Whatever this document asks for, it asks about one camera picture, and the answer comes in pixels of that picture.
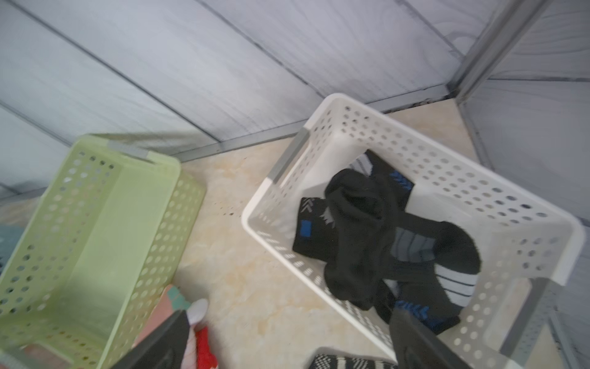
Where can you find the black white striped sock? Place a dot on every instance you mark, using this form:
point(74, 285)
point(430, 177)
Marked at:
point(323, 361)

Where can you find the red sock centre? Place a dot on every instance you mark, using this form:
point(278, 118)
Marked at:
point(205, 358)

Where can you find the right metal frame post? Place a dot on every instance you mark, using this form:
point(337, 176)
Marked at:
point(496, 42)

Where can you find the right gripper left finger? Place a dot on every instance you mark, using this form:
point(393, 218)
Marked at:
point(164, 348)

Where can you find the black sock with label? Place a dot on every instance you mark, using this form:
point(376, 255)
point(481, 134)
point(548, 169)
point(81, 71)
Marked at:
point(316, 234)

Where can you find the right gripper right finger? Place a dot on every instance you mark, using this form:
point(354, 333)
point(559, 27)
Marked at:
point(416, 346)

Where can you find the green plastic basket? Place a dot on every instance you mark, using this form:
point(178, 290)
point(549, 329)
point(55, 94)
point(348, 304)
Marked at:
point(104, 242)

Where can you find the white plastic basket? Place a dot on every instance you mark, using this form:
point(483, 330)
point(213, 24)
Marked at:
point(528, 247)

